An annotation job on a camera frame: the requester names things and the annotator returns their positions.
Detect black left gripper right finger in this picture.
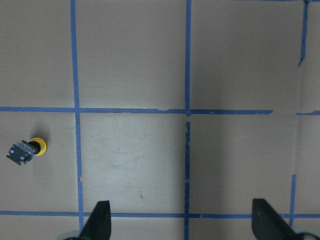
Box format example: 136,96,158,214
251,198,300,240

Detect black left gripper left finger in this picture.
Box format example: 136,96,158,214
77,200,112,240

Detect yellow push button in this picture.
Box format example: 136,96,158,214
6,137,47,166

